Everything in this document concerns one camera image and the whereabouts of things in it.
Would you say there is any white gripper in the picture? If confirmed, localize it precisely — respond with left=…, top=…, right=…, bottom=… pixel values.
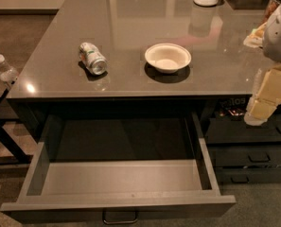
left=244, top=4, right=281, bottom=126

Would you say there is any silver green 7up can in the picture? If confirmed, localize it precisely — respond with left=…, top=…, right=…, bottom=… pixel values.
left=79, top=43, right=107, bottom=76

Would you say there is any dark middle drawer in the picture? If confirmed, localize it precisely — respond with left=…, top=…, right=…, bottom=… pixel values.
left=208, top=145, right=281, bottom=166

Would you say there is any dark drawer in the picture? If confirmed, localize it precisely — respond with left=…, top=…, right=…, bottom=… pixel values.
left=208, top=145, right=281, bottom=166
left=215, top=167, right=281, bottom=183

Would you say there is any dark bottom drawer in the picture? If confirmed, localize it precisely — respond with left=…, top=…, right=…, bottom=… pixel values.
left=215, top=167, right=281, bottom=183

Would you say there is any open grey top drawer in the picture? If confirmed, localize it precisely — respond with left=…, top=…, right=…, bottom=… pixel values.
left=1, top=112, right=236, bottom=224

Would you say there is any snack packet on counter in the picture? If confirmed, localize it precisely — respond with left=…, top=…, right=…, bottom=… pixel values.
left=243, top=24, right=266, bottom=48

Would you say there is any glass jar of nuts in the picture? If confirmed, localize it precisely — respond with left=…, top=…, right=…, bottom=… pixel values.
left=262, top=0, right=281, bottom=23

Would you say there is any white paper bowl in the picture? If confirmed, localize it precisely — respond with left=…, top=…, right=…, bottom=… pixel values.
left=145, top=44, right=192, bottom=74

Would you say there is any grey counter cabinet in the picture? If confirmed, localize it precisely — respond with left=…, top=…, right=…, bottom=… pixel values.
left=7, top=0, right=272, bottom=138

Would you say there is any black side stand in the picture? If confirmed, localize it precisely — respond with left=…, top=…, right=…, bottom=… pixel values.
left=0, top=87, right=29, bottom=164

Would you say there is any clear plastic water bottle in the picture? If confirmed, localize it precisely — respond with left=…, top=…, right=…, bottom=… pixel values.
left=0, top=54, right=19, bottom=90

